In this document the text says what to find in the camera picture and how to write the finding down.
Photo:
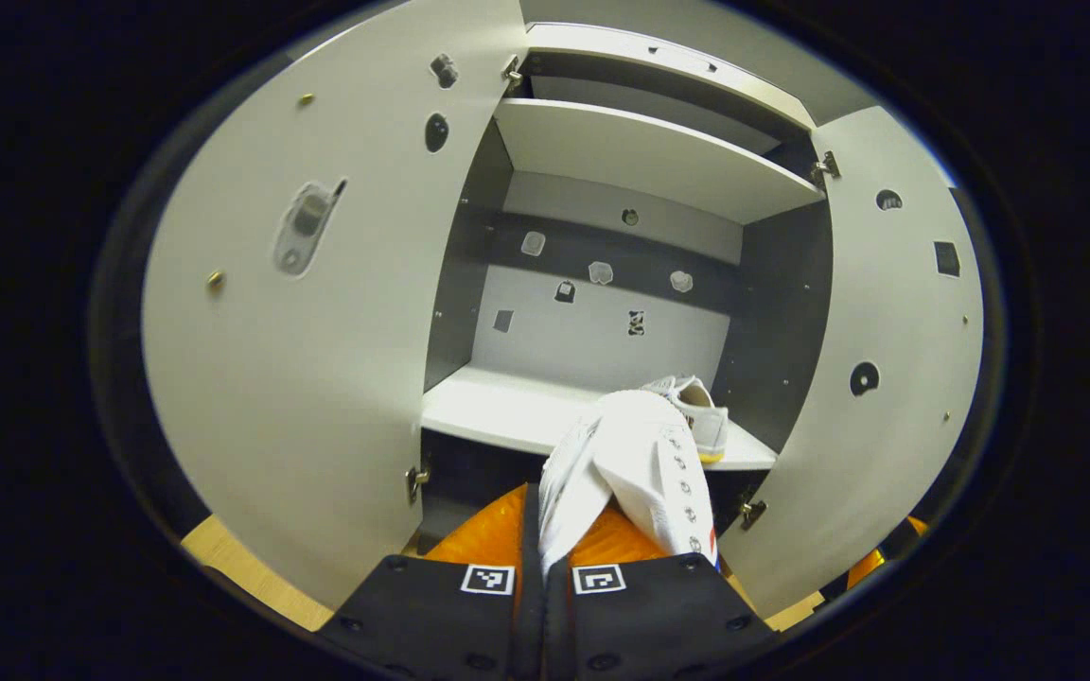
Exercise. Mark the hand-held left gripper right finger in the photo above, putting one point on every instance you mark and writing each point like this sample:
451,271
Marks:
659,615

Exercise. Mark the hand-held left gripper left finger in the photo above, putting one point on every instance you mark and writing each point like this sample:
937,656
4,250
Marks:
431,615

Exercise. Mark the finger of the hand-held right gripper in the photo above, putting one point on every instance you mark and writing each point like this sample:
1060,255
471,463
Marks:
890,549

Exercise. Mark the grey white shoe cabinet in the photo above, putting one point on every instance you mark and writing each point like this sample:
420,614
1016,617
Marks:
640,151

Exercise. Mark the white canvas shoe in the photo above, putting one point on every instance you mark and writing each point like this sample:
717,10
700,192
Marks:
630,454
708,421

